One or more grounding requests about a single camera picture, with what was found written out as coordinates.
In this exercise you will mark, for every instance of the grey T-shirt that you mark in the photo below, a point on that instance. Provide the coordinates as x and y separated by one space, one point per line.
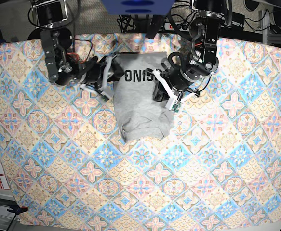
137 114

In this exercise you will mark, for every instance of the patterned colourful tablecloth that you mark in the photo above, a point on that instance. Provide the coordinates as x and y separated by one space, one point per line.
219 168

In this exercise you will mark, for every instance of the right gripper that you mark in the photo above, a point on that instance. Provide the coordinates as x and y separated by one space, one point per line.
96 74

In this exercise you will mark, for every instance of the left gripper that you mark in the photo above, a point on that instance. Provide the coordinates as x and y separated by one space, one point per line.
174 80

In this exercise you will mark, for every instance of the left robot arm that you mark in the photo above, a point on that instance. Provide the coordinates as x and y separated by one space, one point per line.
203 35

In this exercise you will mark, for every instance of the black power strip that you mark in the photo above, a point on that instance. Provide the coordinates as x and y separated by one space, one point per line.
168 27

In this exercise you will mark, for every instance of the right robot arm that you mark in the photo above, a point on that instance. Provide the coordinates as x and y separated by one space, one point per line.
64 66

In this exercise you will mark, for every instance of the blue box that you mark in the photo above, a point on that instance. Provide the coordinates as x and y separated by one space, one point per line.
129 7

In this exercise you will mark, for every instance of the black clamp lower left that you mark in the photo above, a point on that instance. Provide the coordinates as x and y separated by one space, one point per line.
17 210

